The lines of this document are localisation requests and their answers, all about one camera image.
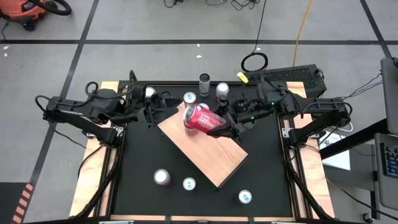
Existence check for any white paper sheet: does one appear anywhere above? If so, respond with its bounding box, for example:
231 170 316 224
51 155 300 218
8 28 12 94
320 132 352 171

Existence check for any yellow extension cable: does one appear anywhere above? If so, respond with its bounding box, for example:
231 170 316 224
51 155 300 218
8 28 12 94
292 0 313 68

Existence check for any grey desk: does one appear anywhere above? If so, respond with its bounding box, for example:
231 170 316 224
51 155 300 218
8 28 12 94
373 132 398 212

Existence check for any white Celsius can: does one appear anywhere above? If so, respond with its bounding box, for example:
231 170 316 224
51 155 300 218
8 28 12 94
198 73 211 98

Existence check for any black vacuum hose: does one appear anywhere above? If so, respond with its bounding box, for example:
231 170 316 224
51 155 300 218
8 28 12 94
29 0 72 16

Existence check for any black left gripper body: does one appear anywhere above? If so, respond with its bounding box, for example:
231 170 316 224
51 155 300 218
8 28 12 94
124 90 158 122

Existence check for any orange shop vacuum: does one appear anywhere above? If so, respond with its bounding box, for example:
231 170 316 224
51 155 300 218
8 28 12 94
0 0 47 31

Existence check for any grey computer monitor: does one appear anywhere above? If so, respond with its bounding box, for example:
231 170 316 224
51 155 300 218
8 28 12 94
379 57 398 136

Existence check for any wooden shelf with black frame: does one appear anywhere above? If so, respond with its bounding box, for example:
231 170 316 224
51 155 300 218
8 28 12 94
157 102 249 189

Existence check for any black metal beam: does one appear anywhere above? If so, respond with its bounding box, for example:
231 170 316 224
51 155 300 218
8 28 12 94
318 118 398 160

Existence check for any red soda can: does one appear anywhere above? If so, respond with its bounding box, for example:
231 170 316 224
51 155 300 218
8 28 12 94
182 104 228 135

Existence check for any black aluminium table frame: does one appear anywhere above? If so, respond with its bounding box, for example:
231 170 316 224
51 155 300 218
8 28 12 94
70 70 335 224

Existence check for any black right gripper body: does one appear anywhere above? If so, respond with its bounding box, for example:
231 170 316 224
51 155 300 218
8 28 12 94
229 98 274 124

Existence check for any black keyboard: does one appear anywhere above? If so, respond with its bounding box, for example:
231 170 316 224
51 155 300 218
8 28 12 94
379 142 398 179

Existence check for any black coiled cable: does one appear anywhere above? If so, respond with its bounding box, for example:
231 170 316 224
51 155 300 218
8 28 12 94
241 0 269 73

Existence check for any silver blue slim can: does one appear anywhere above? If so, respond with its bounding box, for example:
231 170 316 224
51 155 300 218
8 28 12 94
238 189 253 205
182 177 197 192
182 91 197 108

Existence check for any black computer case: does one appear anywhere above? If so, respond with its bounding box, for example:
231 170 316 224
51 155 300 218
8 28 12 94
248 64 328 99

